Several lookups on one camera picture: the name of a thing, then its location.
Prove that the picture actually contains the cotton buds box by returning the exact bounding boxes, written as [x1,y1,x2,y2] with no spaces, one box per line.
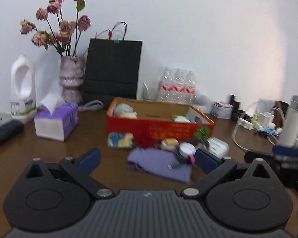
[208,137,229,158]

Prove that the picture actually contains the blue yellow sponge toy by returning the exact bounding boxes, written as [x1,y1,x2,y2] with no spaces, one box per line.
[107,132,136,149]

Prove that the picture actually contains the purple woven cloth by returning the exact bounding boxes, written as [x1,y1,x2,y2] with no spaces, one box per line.
[127,148,192,184]

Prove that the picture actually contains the green tissue packet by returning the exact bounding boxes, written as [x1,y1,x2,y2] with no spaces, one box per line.
[172,115,191,123]

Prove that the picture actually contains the iridescent plastic bag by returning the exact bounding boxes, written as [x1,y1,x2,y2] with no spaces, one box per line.
[113,103,134,117]

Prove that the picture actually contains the red fabric rose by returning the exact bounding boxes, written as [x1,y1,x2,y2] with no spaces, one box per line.
[135,132,155,149]

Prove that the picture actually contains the yellow white plush toy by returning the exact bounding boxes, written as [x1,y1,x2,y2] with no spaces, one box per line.
[118,112,137,119]

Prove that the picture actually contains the white thermos bottle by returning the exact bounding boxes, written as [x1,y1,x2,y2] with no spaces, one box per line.
[278,95,298,147]

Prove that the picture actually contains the green spray bottle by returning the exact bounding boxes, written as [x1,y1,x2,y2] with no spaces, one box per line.
[251,113,259,130]

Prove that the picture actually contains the black small bottle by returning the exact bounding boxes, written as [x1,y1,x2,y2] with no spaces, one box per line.
[229,95,244,122]

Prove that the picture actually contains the purple tissue pack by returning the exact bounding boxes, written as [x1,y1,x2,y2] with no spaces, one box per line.
[34,93,78,142]

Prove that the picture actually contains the white tin box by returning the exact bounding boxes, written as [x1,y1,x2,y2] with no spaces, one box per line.
[210,102,234,119]

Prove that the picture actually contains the dark blue case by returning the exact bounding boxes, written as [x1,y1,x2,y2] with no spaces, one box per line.
[0,119,24,144]

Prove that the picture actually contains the white robot speaker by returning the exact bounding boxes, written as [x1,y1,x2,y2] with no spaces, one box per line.
[193,94,210,113]

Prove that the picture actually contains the white detergent jug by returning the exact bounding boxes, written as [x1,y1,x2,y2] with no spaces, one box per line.
[10,55,36,120]

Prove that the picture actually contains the right water bottle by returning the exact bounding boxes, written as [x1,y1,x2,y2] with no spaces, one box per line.
[185,71,196,105]

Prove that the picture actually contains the water bottle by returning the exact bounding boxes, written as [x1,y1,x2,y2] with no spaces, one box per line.
[157,67,174,103]
[173,69,185,104]
[185,71,196,105]

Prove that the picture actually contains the middle water bottle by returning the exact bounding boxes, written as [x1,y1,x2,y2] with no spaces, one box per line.
[173,69,185,104]

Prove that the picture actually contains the pink ceramic vase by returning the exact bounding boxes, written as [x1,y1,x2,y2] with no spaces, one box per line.
[59,56,84,104]

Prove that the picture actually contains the red cardboard box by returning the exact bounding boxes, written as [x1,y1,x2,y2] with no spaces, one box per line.
[107,97,215,144]

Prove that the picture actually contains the left water bottle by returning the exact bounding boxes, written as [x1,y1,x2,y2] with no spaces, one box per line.
[157,67,174,103]

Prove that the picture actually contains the glass cup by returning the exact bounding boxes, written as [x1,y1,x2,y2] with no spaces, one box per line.
[142,82,157,101]

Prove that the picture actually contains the black paper bag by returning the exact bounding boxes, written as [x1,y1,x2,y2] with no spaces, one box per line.
[81,22,142,108]

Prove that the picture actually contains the dried pink roses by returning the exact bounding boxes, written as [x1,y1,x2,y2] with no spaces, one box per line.
[20,0,91,57]

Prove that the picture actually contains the purple cable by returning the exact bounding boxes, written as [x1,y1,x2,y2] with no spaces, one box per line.
[78,99,104,112]

